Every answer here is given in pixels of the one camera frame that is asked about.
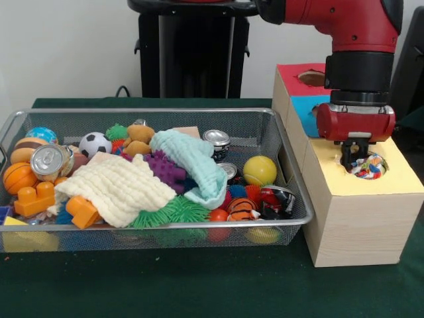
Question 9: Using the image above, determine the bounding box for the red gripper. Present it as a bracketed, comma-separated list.
[315, 102, 397, 172]

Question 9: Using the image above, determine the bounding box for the light blue knitted cloth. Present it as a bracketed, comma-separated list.
[148, 129, 228, 209]

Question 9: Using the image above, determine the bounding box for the cream knitted cloth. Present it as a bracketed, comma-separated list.
[54, 154, 178, 229]

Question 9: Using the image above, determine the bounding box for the orange plastic building block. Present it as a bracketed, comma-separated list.
[65, 195, 100, 230]

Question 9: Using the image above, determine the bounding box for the wooden box with three holes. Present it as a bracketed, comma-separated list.
[271, 63, 424, 268]

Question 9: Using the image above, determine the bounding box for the silver mesh bin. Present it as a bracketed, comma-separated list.
[0, 107, 315, 254]

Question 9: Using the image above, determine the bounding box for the dark green table cloth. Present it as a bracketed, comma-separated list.
[396, 105, 424, 132]
[0, 97, 424, 318]

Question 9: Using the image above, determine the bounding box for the yellow ball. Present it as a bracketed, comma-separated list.
[243, 155, 278, 186]

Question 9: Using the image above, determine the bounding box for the black stand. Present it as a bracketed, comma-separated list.
[389, 6, 424, 125]

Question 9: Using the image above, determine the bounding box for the purple spiky toy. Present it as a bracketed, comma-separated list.
[144, 150, 188, 195]

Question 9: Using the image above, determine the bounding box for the large green spiky ball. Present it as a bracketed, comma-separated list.
[131, 198, 180, 229]

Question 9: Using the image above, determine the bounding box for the brown plush toy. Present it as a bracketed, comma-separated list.
[123, 124, 156, 156]

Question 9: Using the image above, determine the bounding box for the small soccer ball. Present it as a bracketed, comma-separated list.
[78, 132, 113, 158]

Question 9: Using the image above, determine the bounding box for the silver drink can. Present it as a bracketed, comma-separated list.
[30, 144, 76, 183]

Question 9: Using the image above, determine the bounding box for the long orange building block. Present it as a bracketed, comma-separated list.
[13, 177, 69, 218]

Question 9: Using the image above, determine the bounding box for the orange toy basketball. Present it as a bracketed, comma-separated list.
[3, 162, 40, 195]

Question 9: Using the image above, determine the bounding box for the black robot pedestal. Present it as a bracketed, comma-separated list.
[127, 0, 268, 99]

